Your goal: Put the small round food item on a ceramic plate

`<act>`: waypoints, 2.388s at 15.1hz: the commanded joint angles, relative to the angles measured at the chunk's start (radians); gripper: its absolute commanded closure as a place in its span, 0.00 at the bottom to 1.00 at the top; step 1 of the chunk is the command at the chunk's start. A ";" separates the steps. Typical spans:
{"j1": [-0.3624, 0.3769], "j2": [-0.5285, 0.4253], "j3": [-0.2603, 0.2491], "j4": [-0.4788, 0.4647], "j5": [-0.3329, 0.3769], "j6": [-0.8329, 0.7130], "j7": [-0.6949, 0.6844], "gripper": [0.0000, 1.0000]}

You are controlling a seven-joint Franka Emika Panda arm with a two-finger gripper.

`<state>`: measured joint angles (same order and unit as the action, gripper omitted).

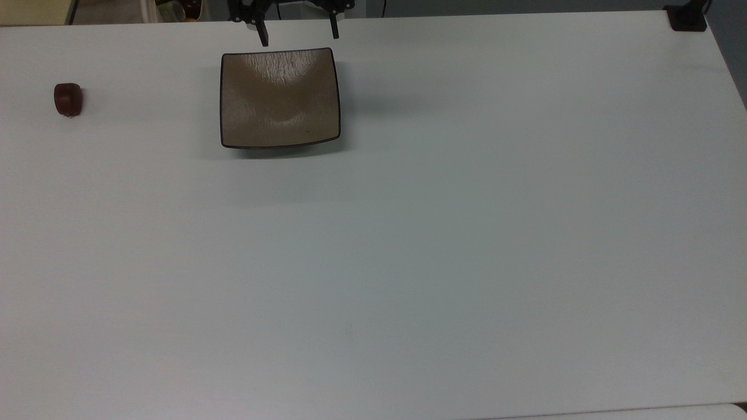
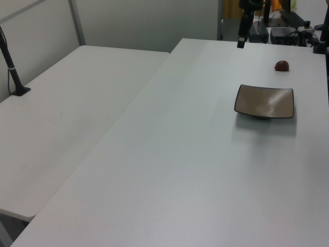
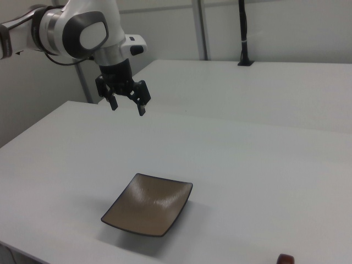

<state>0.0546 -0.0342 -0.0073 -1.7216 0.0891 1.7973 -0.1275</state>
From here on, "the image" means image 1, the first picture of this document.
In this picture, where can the white container with items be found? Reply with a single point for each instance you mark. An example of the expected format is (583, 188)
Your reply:
(175, 10)

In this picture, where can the yellow board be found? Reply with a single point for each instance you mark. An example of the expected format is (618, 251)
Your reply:
(35, 10)

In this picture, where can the small round red food item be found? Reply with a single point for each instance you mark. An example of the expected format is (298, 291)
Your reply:
(67, 99)

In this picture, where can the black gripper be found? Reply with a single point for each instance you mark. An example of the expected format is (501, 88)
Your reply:
(268, 2)

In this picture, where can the square brown ceramic plate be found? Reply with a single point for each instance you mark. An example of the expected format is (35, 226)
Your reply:
(280, 99)

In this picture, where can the black table clamp mount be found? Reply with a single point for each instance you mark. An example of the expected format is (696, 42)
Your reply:
(687, 18)

